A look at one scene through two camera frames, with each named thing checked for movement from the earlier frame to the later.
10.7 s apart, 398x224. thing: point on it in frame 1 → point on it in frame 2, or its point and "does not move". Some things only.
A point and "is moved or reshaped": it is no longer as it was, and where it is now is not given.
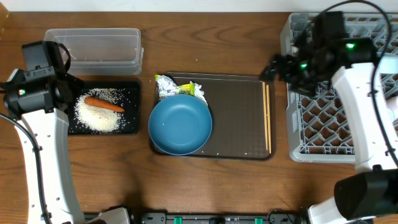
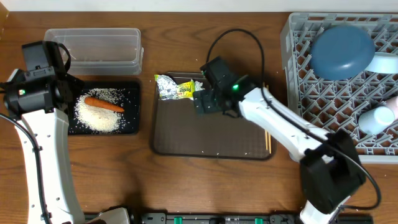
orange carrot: [104, 104] does not move
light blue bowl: [388, 65] does not move
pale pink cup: [392, 102] does not move
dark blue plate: [180, 124] is moved or reshaped
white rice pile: [99, 120] does not move
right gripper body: [301, 75] → [212, 99]
